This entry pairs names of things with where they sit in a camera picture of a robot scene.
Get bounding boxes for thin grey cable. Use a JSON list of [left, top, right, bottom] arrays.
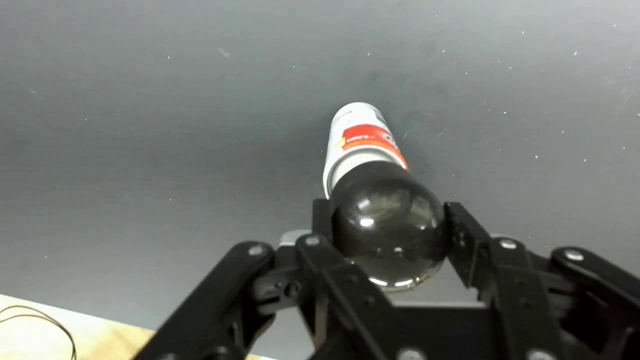
[[0, 305, 81, 360]]

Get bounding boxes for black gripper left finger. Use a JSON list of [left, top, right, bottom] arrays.
[[133, 197, 404, 360]]

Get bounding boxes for white red spray can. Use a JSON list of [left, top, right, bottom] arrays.
[[320, 101, 411, 201]]

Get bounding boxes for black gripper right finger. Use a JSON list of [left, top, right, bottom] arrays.
[[442, 201, 640, 360]]

